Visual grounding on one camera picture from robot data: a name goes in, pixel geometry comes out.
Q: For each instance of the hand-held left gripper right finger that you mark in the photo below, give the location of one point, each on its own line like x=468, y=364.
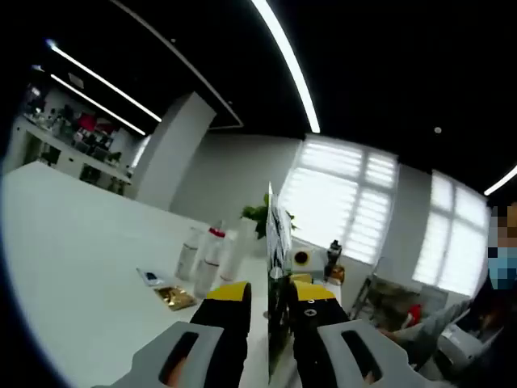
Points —
x=319, y=335

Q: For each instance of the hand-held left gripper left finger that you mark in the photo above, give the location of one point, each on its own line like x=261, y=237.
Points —
x=222, y=335

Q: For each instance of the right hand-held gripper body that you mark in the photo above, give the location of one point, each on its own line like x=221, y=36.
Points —
x=315, y=264

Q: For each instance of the black green skincare sachet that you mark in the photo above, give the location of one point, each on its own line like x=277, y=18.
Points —
x=278, y=258

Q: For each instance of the white skincare spray bottle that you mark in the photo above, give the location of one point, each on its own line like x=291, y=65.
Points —
x=206, y=279

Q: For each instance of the gold skincare sachet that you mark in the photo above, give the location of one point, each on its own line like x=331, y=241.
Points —
x=175, y=298

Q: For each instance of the white skincare tube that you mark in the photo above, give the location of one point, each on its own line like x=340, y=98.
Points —
x=232, y=258

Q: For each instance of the blue white skincare sachet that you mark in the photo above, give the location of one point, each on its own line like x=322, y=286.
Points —
x=152, y=277

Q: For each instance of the white skincare bottle red collar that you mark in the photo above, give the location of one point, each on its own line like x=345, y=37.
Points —
x=217, y=232

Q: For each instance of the black drink bottle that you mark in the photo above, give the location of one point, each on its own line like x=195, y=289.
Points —
x=334, y=254

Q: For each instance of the brown round object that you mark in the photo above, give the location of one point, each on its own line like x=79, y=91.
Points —
x=339, y=275

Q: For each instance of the potted green plant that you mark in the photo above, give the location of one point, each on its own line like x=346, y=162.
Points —
x=254, y=214

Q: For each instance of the window with white blinds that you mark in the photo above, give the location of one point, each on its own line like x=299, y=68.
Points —
x=335, y=182
x=452, y=234

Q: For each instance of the red object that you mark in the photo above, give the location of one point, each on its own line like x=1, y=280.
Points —
x=414, y=314

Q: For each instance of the white chest-worn device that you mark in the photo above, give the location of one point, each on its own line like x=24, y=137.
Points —
x=458, y=343

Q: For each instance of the wide white pillar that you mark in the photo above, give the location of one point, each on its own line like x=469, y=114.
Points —
x=173, y=153

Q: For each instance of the person's dark torso clothing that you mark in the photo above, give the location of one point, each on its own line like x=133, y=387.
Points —
x=498, y=319

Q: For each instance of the short ceiling light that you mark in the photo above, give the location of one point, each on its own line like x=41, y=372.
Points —
x=501, y=182

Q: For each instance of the long curved ceiling light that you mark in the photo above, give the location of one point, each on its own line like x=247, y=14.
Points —
x=291, y=60

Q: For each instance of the long white office counter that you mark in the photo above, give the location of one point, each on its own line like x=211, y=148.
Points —
x=48, y=141

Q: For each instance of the straight ceiling light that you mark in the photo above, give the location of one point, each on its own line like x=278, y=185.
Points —
x=105, y=81
x=97, y=104

